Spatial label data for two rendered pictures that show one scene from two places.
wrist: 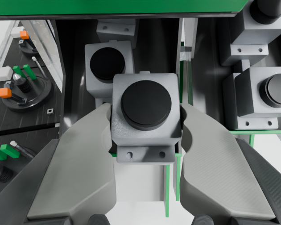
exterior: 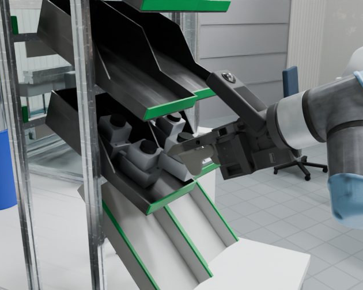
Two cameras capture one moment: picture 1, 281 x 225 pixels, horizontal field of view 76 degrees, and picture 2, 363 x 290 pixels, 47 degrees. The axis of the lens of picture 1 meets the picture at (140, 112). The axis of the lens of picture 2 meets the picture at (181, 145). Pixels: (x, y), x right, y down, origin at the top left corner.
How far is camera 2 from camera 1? 0.66 m
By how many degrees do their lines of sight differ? 56
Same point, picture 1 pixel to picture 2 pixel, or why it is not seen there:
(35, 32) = (93, 152)
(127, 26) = (125, 141)
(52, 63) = (94, 176)
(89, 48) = (133, 145)
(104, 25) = (114, 144)
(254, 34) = (177, 127)
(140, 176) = (170, 270)
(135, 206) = not seen: outside the picture
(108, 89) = (155, 156)
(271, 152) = not seen: hidden behind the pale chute
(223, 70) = not seen: hidden behind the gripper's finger
